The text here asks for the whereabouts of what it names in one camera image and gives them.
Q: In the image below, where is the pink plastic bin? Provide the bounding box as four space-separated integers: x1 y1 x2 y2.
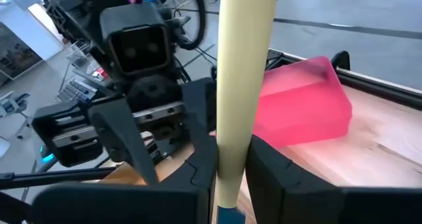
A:
253 55 353 149

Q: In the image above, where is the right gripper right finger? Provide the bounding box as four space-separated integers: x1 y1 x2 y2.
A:
245 135 422 224

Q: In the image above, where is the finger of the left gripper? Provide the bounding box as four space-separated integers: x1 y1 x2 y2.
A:
181 78 218 142
88 96 159 186

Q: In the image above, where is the black table clamp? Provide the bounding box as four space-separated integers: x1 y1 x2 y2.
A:
331 50 351 70

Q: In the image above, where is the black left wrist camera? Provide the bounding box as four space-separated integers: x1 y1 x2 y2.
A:
100 2 173 82

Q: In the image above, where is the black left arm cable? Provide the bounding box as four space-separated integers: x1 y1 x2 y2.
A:
171 0 208 51

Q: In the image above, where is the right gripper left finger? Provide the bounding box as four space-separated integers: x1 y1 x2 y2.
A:
31 135 218 224

